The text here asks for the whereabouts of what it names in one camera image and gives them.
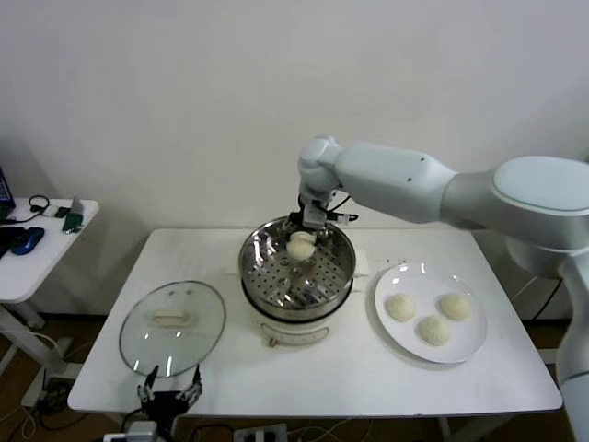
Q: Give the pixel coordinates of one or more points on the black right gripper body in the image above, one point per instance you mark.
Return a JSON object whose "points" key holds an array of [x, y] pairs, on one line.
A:
{"points": [[299, 220]]}

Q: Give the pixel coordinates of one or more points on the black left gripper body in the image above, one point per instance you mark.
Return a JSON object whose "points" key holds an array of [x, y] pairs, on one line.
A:
{"points": [[163, 405]]}

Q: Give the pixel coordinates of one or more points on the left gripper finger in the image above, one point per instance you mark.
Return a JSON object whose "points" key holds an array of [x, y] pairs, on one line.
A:
{"points": [[195, 390], [143, 393]]}

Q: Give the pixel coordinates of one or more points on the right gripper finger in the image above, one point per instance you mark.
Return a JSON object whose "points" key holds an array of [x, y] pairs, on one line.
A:
{"points": [[290, 228], [326, 234]]}

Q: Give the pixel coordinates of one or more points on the white steamed baozi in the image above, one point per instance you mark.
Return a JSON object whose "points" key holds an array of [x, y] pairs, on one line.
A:
{"points": [[434, 330], [300, 248], [400, 307], [455, 307]]}

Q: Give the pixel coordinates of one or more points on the round glass pot lid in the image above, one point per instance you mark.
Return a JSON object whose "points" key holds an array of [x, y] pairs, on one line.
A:
{"points": [[170, 318]]}

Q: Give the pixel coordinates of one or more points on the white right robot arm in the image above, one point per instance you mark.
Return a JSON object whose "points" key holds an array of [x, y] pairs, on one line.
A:
{"points": [[391, 179]]}

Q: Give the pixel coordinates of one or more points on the stainless steel steamer basket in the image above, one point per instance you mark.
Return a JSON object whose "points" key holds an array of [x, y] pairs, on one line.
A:
{"points": [[271, 281]]}

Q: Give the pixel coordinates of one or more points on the white floor power strip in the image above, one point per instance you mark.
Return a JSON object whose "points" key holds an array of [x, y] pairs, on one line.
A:
{"points": [[260, 435]]}

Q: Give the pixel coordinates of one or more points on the white electric cooker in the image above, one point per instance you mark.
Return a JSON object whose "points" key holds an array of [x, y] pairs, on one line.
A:
{"points": [[294, 331]]}

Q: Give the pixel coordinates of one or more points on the white side table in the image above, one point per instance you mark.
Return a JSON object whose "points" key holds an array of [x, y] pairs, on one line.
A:
{"points": [[55, 258]]}

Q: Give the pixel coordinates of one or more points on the white round plate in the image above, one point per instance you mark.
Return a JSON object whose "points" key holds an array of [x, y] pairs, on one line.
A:
{"points": [[465, 340]]}

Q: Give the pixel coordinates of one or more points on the green circuit board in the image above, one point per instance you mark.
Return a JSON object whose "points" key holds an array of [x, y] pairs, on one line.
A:
{"points": [[72, 224]]}

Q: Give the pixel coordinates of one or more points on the blue computer mouse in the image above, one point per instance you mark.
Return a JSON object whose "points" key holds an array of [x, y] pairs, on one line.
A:
{"points": [[27, 241]]}

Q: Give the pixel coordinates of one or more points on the grey small upright panel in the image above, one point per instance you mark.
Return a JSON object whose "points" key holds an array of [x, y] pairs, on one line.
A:
{"points": [[78, 207]]}

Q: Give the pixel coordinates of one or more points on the black flat device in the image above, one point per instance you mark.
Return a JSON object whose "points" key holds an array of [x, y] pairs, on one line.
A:
{"points": [[7, 240]]}

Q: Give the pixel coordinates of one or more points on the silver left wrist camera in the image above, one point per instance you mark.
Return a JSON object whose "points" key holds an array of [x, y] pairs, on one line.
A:
{"points": [[140, 433]]}

